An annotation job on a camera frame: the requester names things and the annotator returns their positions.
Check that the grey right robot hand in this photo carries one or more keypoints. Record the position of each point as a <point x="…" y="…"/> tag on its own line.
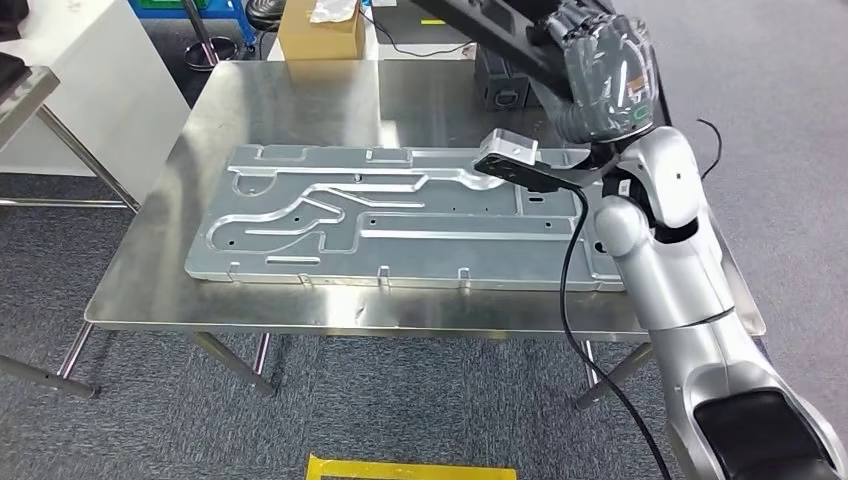
<point x="609" y="73"/>

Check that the black plastic plate bracket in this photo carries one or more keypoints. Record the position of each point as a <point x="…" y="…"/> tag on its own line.
<point x="10" y="69"/>
<point x="490" y="30"/>

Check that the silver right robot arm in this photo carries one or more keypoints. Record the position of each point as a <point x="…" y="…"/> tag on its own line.
<point x="676" y="278"/>

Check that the stainless steel workbench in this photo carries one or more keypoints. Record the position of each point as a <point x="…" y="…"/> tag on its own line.
<point x="26" y="99"/>
<point x="298" y="106"/>

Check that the black equipment case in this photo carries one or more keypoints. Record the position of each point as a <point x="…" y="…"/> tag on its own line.
<point x="503" y="86"/>

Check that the embossed aluminium plate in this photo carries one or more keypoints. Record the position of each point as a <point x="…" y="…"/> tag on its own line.
<point x="411" y="255"/>

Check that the white paper sheet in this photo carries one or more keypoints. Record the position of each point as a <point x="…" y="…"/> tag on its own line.
<point x="334" y="10"/>

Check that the cardboard box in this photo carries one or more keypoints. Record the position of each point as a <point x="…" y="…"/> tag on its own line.
<point x="318" y="40"/>

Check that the black round stool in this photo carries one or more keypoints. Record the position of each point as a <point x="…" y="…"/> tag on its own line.
<point x="265" y="14"/>

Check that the chrome stanchion with round base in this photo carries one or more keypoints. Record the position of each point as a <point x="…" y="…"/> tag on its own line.
<point x="208" y="50"/>

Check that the yellow floor tape square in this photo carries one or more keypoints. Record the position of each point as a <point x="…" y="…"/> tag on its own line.
<point x="397" y="469"/>

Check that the white cabinet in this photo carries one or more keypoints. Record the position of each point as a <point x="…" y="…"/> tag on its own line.
<point x="99" y="79"/>

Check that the dark object on cabinet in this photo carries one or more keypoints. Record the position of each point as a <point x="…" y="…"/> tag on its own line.
<point x="12" y="18"/>

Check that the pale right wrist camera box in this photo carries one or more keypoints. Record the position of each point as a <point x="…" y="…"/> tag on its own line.
<point x="510" y="142"/>

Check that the black wrist camera mount bracket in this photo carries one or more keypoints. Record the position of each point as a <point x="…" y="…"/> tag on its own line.
<point x="523" y="175"/>

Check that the blue cart frame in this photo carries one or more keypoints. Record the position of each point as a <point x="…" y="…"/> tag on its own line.
<point x="225" y="10"/>

